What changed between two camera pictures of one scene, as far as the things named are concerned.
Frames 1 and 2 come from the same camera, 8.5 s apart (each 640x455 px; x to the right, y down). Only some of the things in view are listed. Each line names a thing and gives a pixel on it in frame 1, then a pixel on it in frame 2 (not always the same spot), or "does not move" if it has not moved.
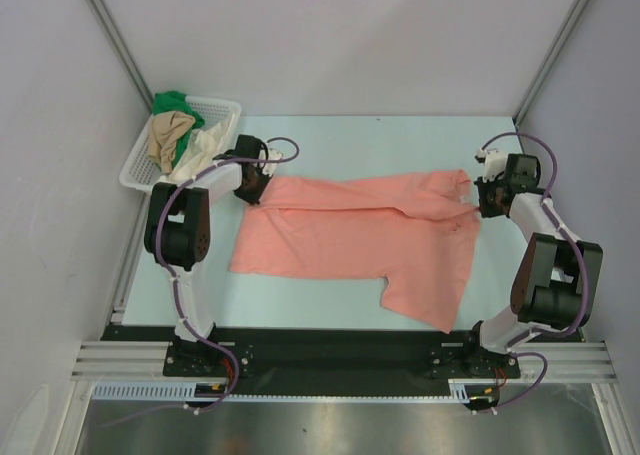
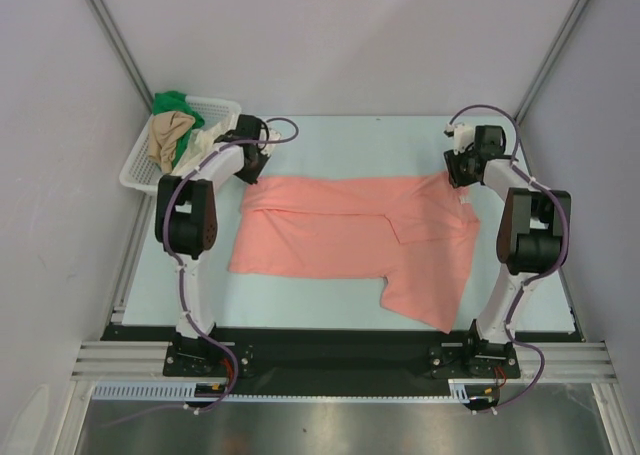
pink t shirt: (418, 232) does not move
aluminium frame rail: (110, 361) does not move
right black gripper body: (488, 200) → (458, 173)
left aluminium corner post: (111, 30) does not move
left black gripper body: (250, 192) → (251, 171)
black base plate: (330, 359) does not move
